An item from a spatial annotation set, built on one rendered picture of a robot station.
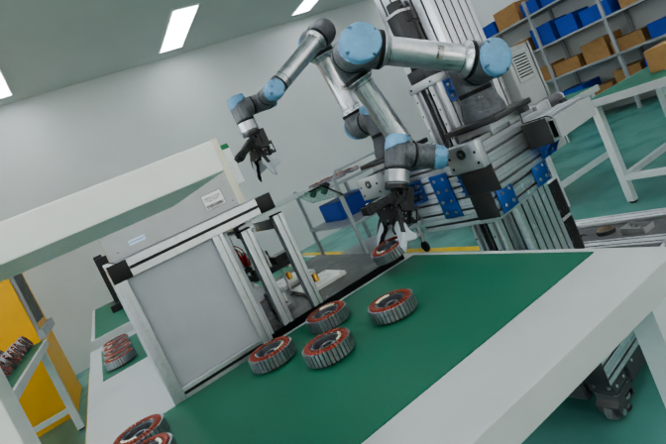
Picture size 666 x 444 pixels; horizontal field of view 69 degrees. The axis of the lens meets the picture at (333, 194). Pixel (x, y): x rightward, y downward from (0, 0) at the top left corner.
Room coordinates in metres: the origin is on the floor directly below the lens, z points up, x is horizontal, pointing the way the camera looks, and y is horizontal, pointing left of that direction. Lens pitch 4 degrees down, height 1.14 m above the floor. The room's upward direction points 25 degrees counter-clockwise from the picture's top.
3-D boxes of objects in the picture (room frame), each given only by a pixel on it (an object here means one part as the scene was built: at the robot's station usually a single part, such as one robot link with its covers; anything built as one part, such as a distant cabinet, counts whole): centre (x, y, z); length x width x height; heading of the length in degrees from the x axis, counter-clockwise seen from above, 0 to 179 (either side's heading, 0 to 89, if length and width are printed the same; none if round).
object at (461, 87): (1.66, -0.59, 1.20); 0.13 x 0.12 x 0.14; 10
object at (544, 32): (7.27, -3.97, 1.43); 0.42 x 0.36 x 0.29; 114
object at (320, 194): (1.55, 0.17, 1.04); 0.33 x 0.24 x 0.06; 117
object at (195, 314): (1.20, 0.43, 0.91); 0.28 x 0.03 x 0.32; 117
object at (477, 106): (1.67, -0.59, 1.09); 0.15 x 0.15 x 0.10
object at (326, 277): (1.56, 0.17, 0.78); 0.15 x 0.15 x 0.01; 27
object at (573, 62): (7.14, -4.05, 0.87); 0.42 x 0.40 x 0.18; 26
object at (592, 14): (6.54, -4.34, 1.38); 0.42 x 0.42 x 0.20; 25
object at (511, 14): (7.70, -3.77, 1.93); 0.42 x 0.40 x 0.29; 29
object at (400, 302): (1.07, -0.02, 0.77); 0.11 x 0.11 x 0.04
